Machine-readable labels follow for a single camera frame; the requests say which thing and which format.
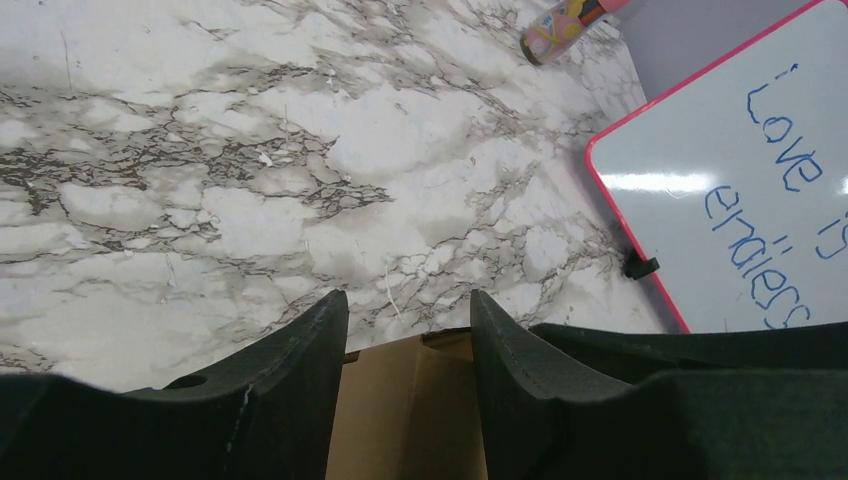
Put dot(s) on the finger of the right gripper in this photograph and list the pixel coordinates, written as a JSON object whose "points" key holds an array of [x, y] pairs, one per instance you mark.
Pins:
{"points": [[634, 357]]}

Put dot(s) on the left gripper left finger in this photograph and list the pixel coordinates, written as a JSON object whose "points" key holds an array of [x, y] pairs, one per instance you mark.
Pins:
{"points": [[264, 412]]}

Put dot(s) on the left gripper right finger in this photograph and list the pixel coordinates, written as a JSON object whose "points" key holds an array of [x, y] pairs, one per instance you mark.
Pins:
{"points": [[546, 415]]}

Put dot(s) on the brown cardboard box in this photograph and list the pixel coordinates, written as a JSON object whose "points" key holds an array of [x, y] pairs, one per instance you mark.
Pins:
{"points": [[408, 409]]}

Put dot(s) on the small black whiteboard clip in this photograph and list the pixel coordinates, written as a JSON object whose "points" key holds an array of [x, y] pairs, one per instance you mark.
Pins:
{"points": [[636, 268]]}

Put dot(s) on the pink-framed whiteboard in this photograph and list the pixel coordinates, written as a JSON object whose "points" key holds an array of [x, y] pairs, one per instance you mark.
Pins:
{"points": [[732, 185]]}

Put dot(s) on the pink-capped small bottle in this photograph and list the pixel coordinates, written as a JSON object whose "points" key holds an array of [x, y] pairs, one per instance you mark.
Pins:
{"points": [[556, 30]]}

